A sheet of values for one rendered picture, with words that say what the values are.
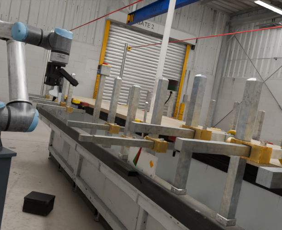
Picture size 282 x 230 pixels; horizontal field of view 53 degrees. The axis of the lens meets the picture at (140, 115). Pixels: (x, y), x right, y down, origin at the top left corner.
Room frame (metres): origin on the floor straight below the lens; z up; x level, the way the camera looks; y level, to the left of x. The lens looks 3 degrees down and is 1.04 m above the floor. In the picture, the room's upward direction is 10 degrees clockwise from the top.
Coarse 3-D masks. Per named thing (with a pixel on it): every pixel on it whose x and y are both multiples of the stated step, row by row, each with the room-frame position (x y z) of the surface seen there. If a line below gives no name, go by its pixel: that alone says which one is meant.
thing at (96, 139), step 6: (96, 138) 1.11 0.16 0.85; (102, 138) 1.13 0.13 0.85; (108, 138) 1.14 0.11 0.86; (114, 138) 1.15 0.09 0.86; (120, 138) 1.17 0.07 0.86; (126, 138) 1.20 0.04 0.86; (108, 144) 1.14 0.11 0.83; (114, 144) 1.15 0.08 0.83; (120, 144) 1.17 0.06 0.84; (126, 144) 1.18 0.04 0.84; (132, 144) 1.20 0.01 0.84; (138, 144) 1.21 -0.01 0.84; (144, 144) 1.23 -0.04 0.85; (150, 144) 1.24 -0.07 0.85; (168, 144) 1.29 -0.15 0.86; (174, 144) 1.31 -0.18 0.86; (174, 150) 1.33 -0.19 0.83
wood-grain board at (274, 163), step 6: (72, 96) 3.60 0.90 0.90; (78, 96) 3.98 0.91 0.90; (90, 102) 2.93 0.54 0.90; (102, 102) 3.47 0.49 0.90; (108, 102) 3.83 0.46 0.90; (102, 108) 2.35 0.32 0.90; (108, 108) 2.46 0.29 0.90; (120, 108) 2.83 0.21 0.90; (126, 108) 3.06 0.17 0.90; (120, 114) 2.04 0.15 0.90; (126, 114) 2.12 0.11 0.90; (138, 114) 2.40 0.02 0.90; (150, 114) 2.76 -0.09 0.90; (150, 120) 1.93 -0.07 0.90; (162, 120) 2.15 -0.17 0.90; (168, 120) 2.28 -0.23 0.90; (174, 120) 2.42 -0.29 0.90; (180, 120) 2.59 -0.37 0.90; (174, 126) 1.79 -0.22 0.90; (198, 126) 2.23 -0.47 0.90; (222, 132) 2.05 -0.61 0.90; (270, 144) 1.78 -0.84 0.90; (228, 156) 1.14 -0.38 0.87; (246, 162) 1.06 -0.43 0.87; (252, 162) 1.04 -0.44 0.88; (270, 162) 0.99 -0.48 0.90; (276, 162) 1.01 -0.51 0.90
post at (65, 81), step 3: (63, 81) 2.81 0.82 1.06; (66, 81) 2.81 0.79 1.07; (63, 84) 2.80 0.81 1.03; (66, 84) 2.82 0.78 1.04; (63, 87) 2.80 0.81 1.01; (63, 90) 2.81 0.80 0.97; (63, 93) 2.81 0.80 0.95; (63, 96) 2.81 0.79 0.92; (63, 99) 2.81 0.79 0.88; (60, 111) 2.81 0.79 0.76; (57, 114) 2.83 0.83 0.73; (60, 114) 2.81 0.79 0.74
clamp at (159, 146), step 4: (148, 136) 1.31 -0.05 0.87; (152, 140) 1.27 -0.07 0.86; (156, 140) 1.24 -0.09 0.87; (156, 144) 1.23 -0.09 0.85; (160, 144) 1.23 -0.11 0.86; (164, 144) 1.24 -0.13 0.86; (152, 148) 1.26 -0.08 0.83; (156, 148) 1.23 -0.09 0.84; (160, 148) 1.23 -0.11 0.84; (164, 148) 1.24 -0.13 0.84; (160, 152) 1.23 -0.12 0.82; (164, 152) 1.24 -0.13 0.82
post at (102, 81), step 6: (102, 78) 1.95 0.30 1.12; (102, 84) 1.95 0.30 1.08; (102, 90) 1.96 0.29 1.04; (96, 96) 1.97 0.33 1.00; (102, 96) 1.96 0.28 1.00; (96, 102) 1.95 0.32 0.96; (96, 108) 1.95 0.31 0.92; (96, 114) 1.95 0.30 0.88; (96, 120) 1.96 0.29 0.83; (90, 132) 1.96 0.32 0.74
